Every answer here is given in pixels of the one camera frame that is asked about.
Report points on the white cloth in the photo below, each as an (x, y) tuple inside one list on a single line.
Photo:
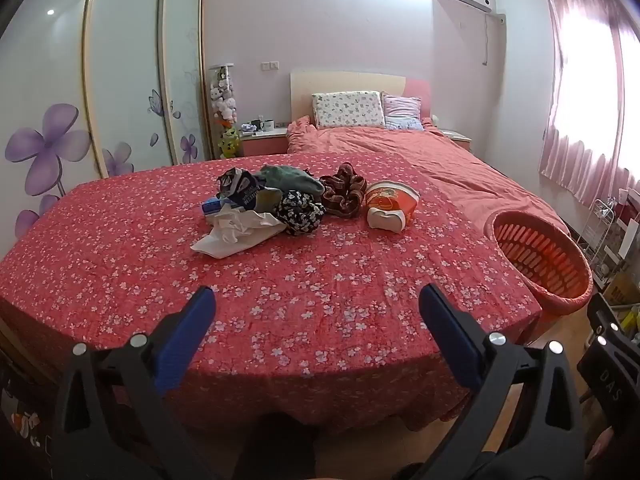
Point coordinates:
[(225, 240)]

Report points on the beige and pink headboard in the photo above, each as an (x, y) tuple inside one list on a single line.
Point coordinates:
[(350, 82)]

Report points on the small pink nightstand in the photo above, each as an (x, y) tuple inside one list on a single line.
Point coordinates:
[(457, 139)]

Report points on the green and yellow plush toy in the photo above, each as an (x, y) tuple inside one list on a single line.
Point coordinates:
[(228, 144)]

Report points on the flower print sliding wardrobe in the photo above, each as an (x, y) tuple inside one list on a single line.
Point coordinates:
[(125, 60)]

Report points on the pink striped ruffled pillow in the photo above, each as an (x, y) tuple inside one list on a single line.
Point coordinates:
[(402, 107)]

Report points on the black mug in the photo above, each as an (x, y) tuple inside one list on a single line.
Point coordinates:
[(256, 125)]

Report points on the pink nightstand with mugs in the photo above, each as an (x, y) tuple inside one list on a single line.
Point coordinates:
[(265, 145)]

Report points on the yellow and white packet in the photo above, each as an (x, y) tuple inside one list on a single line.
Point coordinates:
[(267, 200)]

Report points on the brown paper bag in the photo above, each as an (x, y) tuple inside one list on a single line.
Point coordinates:
[(622, 280)]

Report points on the white floral pillow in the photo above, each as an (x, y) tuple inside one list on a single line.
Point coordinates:
[(347, 109)]

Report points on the laundry basket with orange liner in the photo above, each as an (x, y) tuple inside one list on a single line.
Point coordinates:
[(530, 255)]

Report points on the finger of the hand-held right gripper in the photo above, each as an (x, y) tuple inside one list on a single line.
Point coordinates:
[(607, 322)]

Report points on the white wall switch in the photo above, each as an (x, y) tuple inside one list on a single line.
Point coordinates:
[(269, 65)]

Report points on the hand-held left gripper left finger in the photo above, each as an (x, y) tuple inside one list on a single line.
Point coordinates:
[(185, 340)]

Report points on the salmon pink duvet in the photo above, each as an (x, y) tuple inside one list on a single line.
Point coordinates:
[(425, 160)]

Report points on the blue tissue pack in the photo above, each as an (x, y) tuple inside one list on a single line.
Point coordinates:
[(212, 206)]

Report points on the green cloth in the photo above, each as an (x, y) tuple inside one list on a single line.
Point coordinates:
[(292, 177)]

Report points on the black floral cloth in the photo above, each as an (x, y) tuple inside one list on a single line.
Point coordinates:
[(300, 212)]

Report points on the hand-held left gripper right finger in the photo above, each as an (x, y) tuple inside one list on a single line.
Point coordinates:
[(450, 335)]

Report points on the pink curtain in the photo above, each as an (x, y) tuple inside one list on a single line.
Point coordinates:
[(590, 110)]

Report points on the clear tube of plush toys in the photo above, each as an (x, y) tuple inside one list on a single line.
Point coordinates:
[(223, 100)]

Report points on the red floral tablecloth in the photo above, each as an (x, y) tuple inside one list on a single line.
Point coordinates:
[(300, 310)]

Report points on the white mug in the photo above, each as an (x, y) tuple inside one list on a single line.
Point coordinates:
[(268, 125)]

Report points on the dark printed cloth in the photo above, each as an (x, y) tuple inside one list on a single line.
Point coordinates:
[(235, 182)]

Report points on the dark red plaid cloth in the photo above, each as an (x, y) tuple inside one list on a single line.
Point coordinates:
[(342, 195)]

